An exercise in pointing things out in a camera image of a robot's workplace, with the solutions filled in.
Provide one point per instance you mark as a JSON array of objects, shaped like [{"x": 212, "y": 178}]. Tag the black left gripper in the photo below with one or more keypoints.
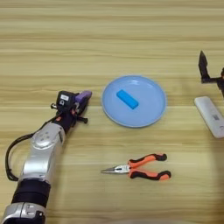
[{"x": 67, "y": 118}]

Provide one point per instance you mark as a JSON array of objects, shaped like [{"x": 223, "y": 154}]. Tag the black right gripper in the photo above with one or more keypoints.
[{"x": 222, "y": 81}]

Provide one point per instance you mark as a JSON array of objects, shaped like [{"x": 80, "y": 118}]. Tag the purple rectangular block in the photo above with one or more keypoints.
[{"x": 84, "y": 94}]

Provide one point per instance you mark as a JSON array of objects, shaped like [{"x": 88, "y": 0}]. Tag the orange black needle-nose pliers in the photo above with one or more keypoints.
[{"x": 145, "y": 172}]

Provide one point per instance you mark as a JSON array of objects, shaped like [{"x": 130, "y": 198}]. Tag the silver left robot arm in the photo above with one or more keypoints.
[{"x": 42, "y": 157}]

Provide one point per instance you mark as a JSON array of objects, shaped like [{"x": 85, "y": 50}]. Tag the left gripper labelled black box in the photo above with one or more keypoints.
[{"x": 65, "y": 99}]

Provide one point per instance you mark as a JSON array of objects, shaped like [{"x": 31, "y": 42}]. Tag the blue rectangular block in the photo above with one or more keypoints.
[{"x": 127, "y": 99}]

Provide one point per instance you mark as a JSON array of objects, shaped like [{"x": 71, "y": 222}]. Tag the light blue round plate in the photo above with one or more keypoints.
[{"x": 145, "y": 113}]

